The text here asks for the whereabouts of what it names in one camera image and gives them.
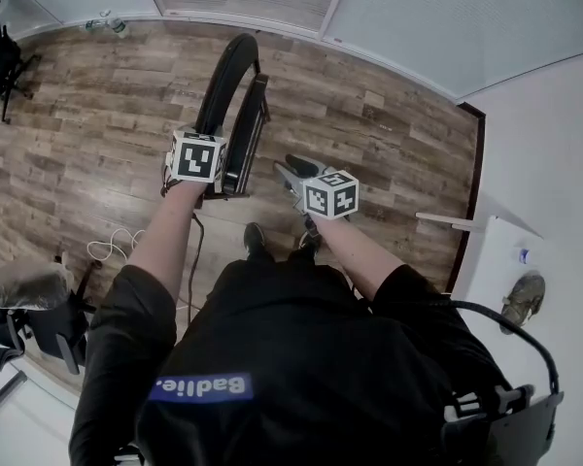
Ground person's black shoe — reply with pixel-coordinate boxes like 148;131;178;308
297;229;322;257
242;221;269;263

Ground black cable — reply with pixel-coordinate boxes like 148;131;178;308
186;213;206;322

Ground black folding chair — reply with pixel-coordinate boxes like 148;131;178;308
193;32;272;201

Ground camouflage cap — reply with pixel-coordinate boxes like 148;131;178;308
498;270;547;335

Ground person's left black shoe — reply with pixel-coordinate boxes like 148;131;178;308
242;221;269;263

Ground light wooden strip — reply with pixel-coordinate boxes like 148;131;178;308
414;211;487;233

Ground person's left forearm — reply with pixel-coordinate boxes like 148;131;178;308
124;178;210;306

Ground grey strap buckle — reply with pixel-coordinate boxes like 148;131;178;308
441;383;536;426

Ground white table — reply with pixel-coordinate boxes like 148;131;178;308
444;214;583;466

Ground person's right forearm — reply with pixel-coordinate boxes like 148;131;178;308
314;215;405;301

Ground person's right black shoe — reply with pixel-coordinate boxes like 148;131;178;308
297;229;322;257

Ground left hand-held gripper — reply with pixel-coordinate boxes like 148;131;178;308
163;127;230;195

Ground black corrugated hose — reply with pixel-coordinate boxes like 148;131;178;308
439;297;561;398

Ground plastic-wrapped black chair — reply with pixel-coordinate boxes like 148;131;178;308
0;255;98;376

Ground person's black shirt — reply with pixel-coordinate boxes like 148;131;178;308
67;250;519;466

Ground white cable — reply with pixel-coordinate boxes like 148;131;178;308
86;227;148;262

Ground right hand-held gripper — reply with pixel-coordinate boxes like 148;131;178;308
272;153;360;221

